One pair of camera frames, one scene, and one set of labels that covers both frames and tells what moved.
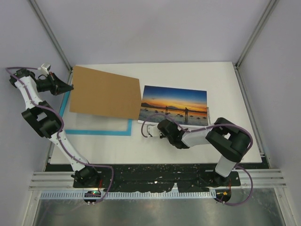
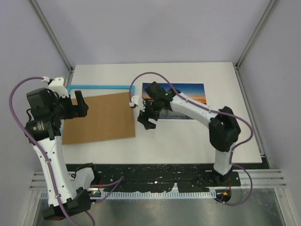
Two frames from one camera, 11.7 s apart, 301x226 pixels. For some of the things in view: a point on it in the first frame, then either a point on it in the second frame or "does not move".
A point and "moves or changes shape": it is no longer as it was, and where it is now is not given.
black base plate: [186, 177] does not move
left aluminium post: [52, 36] does not move
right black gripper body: [170, 139] -> [151, 108]
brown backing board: [99, 93] -> [108, 117]
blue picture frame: [77, 123] -> [95, 87]
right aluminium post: [268, 11] does not move
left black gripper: [58, 87] -> [79, 110]
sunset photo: [188, 106] moves or changes shape
